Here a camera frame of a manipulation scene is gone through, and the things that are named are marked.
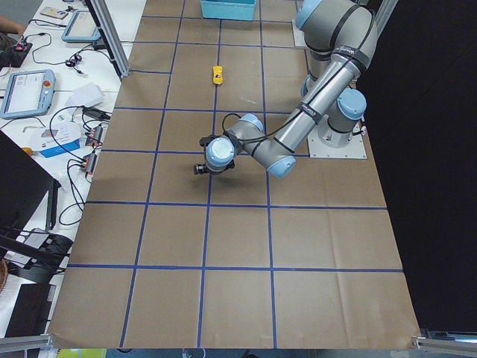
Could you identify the grey teach pendant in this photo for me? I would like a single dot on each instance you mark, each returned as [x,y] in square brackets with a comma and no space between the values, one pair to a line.
[81,28]
[28,94]

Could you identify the blue and white box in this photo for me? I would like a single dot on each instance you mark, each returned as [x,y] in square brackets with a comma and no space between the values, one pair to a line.
[58,137]

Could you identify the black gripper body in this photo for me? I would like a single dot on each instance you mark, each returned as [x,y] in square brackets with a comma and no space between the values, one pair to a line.
[201,169]

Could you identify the white folded paper box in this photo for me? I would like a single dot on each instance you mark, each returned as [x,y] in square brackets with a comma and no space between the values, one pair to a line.
[88,95]

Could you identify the far grey teach pendant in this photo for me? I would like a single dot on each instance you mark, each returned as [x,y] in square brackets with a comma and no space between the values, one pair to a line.
[81,28]

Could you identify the yellow toy beetle car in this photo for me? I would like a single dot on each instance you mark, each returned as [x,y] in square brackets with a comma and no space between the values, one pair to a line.
[217,75]

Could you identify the black monitor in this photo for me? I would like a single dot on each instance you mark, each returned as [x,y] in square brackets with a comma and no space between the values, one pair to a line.
[24,184]

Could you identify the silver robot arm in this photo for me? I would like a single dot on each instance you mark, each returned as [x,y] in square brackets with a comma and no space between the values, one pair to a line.
[341,37]

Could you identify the light blue plastic bin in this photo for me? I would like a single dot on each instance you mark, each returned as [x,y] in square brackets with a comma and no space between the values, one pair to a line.
[229,9]

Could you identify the aluminium frame post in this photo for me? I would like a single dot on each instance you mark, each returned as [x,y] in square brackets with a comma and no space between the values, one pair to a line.
[104,23]

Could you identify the near grey teach pendant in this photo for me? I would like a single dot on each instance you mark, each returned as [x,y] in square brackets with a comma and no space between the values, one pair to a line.
[28,94]

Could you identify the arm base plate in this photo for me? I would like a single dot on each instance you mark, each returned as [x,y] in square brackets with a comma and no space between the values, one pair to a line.
[324,143]
[298,35]

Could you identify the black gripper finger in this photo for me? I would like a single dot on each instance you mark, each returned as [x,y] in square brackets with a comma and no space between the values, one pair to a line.
[200,169]

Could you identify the black power adapter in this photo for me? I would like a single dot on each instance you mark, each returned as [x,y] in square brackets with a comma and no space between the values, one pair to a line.
[96,114]

